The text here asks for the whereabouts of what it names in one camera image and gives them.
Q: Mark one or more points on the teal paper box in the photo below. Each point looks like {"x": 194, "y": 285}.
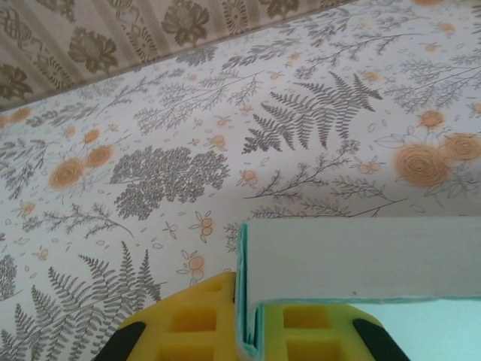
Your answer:
{"x": 357, "y": 259}

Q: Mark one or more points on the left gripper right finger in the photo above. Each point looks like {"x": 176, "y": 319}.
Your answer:
{"x": 308, "y": 331}

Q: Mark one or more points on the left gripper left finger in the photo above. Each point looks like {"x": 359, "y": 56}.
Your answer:
{"x": 188, "y": 319}

